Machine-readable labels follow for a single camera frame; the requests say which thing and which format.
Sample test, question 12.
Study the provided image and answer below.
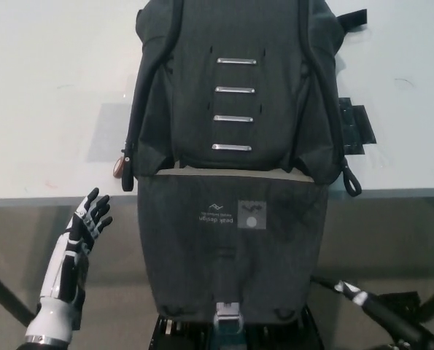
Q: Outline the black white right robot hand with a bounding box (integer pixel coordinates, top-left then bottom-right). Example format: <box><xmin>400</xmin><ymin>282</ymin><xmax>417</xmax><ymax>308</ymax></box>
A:
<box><xmin>333</xmin><ymin>279</ymin><xmax>434</xmax><ymax>350</ymax></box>

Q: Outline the dark grey backpack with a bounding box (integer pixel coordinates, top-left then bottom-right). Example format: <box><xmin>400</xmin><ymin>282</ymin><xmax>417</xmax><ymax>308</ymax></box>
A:
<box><xmin>123</xmin><ymin>0</ymin><xmax>368</xmax><ymax>326</ymax></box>

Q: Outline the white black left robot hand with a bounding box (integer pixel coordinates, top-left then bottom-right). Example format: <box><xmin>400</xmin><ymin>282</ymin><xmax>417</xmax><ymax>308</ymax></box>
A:
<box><xmin>37</xmin><ymin>187</ymin><xmax>114</xmax><ymax>304</ymax></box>

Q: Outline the black tape patch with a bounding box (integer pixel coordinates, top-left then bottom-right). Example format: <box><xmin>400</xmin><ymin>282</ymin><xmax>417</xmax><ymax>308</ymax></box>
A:
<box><xmin>338</xmin><ymin>97</ymin><xmax>379</xmax><ymax>157</ymax></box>

